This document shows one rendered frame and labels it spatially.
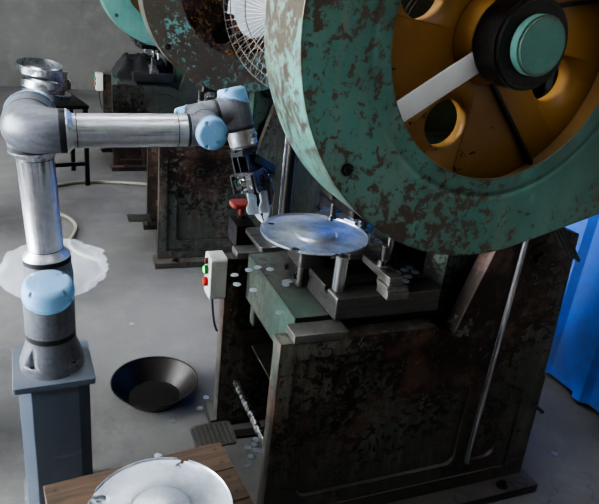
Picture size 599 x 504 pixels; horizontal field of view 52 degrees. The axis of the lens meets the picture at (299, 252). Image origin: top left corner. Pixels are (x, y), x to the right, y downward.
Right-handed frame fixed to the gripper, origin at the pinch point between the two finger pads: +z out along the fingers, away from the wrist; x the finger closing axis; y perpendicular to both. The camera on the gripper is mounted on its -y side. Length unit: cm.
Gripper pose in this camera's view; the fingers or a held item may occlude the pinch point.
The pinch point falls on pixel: (264, 217)
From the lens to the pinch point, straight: 168.1
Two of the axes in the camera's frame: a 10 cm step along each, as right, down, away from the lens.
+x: 9.1, -0.7, -4.1
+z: 2.0, 9.4, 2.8
